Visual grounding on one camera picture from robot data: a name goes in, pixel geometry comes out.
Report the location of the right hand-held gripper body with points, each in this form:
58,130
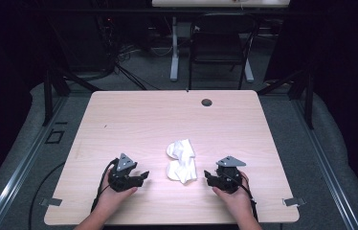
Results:
229,180

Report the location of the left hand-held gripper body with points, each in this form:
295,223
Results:
121,179

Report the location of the person's left hand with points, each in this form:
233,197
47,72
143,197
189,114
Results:
113,199

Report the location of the person's right hand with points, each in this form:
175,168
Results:
237,201

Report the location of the white desk leg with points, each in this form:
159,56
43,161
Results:
249,73
174,51

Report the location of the black folding chair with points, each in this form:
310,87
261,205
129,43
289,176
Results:
220,41

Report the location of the dark computer tower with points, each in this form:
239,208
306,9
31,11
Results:
84,44

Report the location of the white background desk top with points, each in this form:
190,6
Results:
218,3

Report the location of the grey metal table bracket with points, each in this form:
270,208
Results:
51,202
293,201

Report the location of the aluminium floor rail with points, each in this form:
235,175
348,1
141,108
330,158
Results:
24,166
327,166

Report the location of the black frame post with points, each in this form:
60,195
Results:
47,96
309,99

